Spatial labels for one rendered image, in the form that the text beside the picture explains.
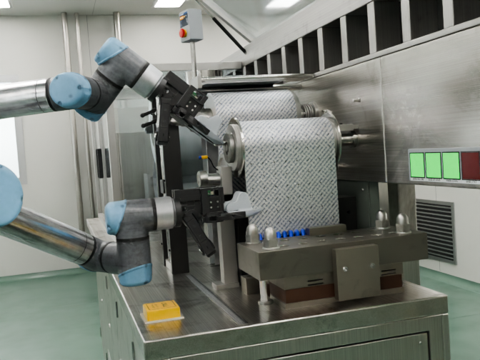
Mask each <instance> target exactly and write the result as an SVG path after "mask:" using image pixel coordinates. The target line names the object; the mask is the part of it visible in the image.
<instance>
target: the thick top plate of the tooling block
mask: <svg viewBox="0 0 480 360"><path fill-rule="evenodd" d="M395 231H396V227H395V226H391V225H390V229H375V228H374V227H371V228H365V229H353V230H346V232H341V233H334V234H322V235H316V236H308V235H303V236H290V237H284V238H278V243H279V249H272V250H265V249H262V248H263V247H264V246H263V240H260V241H261V243H260V244H245V242H240V243H237V249H238V260H239V268H240V269H241V270H242V271H245V272H246V273H248V274H249V275H251V276H253V277H254V278H256V279H258V280H259V281H267V280H272V279H282V278H289V277H294V276H304V275H310V274H320V273H326V272H332V271H334V270H333V258H332V249H335V248H341V247H348V246H358V245H365V244H377V245H378V250H379V265H384V264H395V263H401V262H406V261H416V260H422V259H428V258H429V255H428V241H427V233H426V232H422V231H416V230H412V229H410V231H411V233H409V234H397V233H395Z"/></svg>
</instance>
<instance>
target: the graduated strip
mask: <svg viewBox="0 0 480 360"><path fill-rule="evenodd" d="M185 277H186V278H188V279H189V280H190V281H191V282H192V283H193V284H194V285H195V286H197V287H198V288H199V289H200V290H201V291H202V292H203V293H204V294H205V295H207V296H208V297H209V298H210V299H211V300H212V301H213V302H214V303H215V304H216V305H217V306H218V307H219V308H220V309H221V310H222V311H224V312H225V313H226V314H227V315H228V316H229V317H230V318H231V319H232V320H234V321H235V322H236V323H237V324H238V325H242V324H248V322H247V321H246V320H245V319H243V318H242V317H241V316H240V315H238V314H237V313H236V312H235V311H234V310H233V309H232V308H231V307H230V306H228V305H227V304H226V303H225V302H224V301H222V300H221V299H220V298H219V297H218V296H217V295H216V294H215V293H213V292H212V291H211V290H210V289H208V288H207V287H206V286H205V285H204V284H202V283H201V282H200V281H199V280H198V279H197V278H196V277H195V276H193V275H186V276H185Z"/></svg>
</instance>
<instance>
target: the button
mask: <svg viewBox="0 0 480 360"><path fill-rule="evenodd" d="M143 312H144V316H145V317H146V320H147V321H156V320H161V319H170V318H175V317H180V316H181V314H180V307H179V306H178V304H177V303H176V302H175V301H174V300H171V301H160V302H155V303H150V304H143Z"/></svg>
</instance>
